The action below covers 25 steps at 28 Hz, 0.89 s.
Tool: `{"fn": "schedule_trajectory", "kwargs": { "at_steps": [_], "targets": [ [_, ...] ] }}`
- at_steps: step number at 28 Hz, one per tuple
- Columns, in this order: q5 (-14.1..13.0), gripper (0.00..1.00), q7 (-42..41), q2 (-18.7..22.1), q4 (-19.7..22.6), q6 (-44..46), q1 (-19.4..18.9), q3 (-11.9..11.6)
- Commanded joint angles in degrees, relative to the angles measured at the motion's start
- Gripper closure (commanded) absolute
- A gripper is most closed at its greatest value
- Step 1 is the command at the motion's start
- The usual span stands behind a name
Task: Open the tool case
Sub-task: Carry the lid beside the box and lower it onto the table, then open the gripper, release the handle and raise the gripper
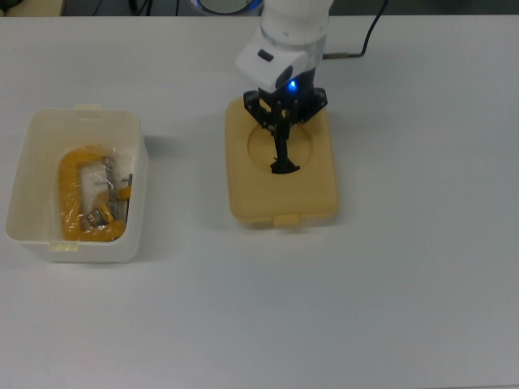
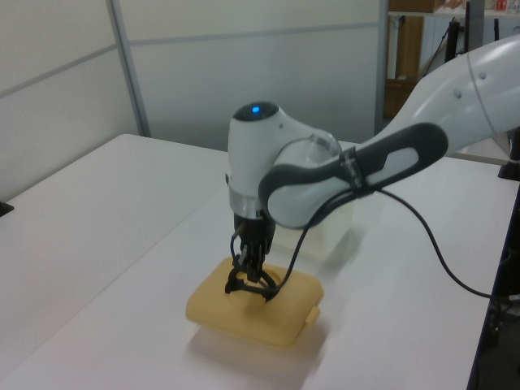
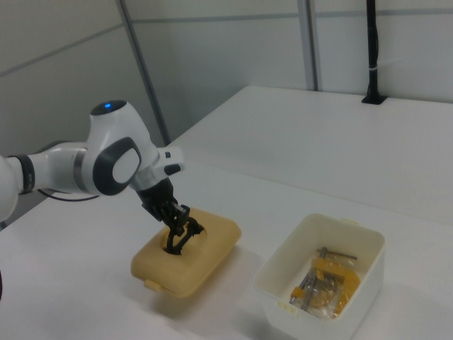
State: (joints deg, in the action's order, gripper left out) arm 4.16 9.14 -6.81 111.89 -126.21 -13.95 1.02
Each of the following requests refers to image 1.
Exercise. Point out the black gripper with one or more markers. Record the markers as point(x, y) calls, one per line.
point(302, 91)

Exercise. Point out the clear plastic bag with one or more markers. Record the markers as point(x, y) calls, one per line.
point(125, 158)

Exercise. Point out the tan plastic case lid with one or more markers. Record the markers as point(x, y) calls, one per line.
point(251, 194)

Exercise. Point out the round white blue-rimmed fixture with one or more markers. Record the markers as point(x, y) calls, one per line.
point(223, 5)

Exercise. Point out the white plastic case box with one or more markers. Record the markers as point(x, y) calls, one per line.
point(40, 133)

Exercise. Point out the small yellow C-clamp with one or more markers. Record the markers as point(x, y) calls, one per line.
point(101, 199)

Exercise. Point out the large yellow C-clamp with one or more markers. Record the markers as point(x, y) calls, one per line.
point(67, 182)

